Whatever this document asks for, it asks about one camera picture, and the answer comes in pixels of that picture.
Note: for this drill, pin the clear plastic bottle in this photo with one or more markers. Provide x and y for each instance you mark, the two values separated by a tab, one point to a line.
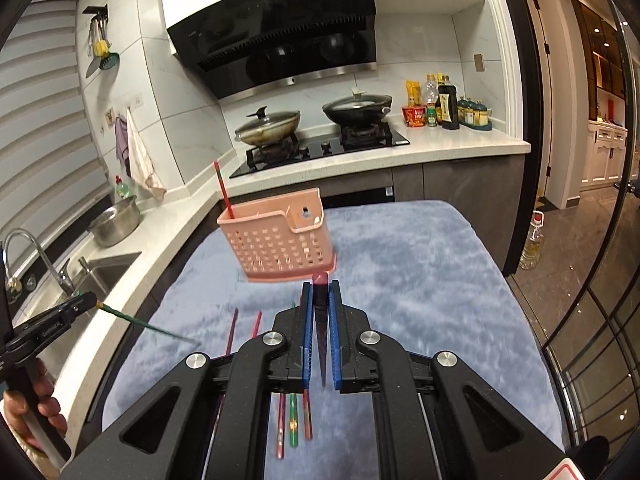
431	90

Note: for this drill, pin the white wall outlet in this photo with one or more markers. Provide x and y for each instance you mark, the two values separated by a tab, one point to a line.
136	101

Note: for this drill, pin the pink perforated utensil basket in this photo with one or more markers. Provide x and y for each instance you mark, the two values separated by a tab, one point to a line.
280	240

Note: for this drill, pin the stainless steel bowl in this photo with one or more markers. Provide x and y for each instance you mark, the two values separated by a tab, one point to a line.
115	222

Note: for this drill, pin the yellow brush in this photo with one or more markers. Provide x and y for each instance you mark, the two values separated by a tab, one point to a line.
102	47

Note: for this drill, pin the black framed glass door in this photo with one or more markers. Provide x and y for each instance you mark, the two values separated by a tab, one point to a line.
530	135

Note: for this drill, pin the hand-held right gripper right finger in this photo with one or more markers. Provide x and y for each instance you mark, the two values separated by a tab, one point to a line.
336	340

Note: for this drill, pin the teal strainer scoop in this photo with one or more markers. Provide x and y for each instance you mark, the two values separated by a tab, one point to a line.
110	61

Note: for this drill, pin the red green chopsticks bunch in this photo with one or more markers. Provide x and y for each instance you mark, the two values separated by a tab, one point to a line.
150	327

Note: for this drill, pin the green chopstick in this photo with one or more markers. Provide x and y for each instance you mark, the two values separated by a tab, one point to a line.
293	425

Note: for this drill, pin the beige wall switch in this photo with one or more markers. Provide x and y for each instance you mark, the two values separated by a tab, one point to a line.
479	63

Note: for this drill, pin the black gas stove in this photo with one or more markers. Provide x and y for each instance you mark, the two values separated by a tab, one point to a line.
320	147

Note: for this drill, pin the black wall hook rack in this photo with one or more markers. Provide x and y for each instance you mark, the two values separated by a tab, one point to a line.
96	11

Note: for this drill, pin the black wok with glass lid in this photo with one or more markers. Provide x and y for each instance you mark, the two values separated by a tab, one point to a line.
357	107

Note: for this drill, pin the person's left hand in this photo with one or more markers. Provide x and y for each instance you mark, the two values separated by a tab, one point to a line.
50	400

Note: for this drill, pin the purple cloth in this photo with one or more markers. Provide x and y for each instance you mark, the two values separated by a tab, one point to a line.
121	140

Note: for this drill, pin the blue-grey plush blanket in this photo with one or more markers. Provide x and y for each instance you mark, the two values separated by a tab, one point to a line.
425	280

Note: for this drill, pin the white dish towel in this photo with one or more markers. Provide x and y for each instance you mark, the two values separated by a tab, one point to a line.
142	160

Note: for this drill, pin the white kitchen counter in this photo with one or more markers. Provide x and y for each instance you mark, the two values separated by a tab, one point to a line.
450	149

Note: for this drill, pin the cooking oil bottle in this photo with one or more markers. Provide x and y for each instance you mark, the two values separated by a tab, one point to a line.
531	245

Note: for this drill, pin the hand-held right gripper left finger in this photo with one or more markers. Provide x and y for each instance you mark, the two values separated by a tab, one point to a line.
305	340

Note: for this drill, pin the chrome faucet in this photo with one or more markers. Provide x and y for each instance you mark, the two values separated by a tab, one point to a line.
40	255

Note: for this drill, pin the dark red chopstick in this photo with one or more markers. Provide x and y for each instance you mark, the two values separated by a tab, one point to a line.
320	330
231	332

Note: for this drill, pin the white window blind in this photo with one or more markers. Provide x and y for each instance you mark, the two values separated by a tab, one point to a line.
45	135

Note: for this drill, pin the red instant noodle cup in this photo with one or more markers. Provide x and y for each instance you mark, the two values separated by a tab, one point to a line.
414	116

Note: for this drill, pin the small green jar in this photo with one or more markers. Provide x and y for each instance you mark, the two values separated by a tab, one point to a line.
432	117

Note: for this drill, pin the white sideboard cabinet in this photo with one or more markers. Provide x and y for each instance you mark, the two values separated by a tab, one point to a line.
602	155

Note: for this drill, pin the green dish soap bottle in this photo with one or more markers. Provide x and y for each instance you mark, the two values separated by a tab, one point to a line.
123	190

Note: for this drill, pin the yellow seasoning packet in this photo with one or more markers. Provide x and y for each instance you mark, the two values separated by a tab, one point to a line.
412	92

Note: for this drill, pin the seasoning jar set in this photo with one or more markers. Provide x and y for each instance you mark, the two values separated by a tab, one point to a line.
475	112

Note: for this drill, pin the black range hood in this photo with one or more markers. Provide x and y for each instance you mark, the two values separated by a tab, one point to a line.
280	25

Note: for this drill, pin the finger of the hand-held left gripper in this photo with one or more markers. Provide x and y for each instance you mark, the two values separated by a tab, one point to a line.
55	325

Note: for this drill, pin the dark soy sauce bottle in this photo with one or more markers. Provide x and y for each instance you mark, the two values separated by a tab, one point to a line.
448	105

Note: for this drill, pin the brown frying pan with lid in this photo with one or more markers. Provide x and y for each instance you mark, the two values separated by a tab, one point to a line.
267	125

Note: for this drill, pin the stainless steel sink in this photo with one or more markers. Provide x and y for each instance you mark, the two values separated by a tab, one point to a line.
107	272

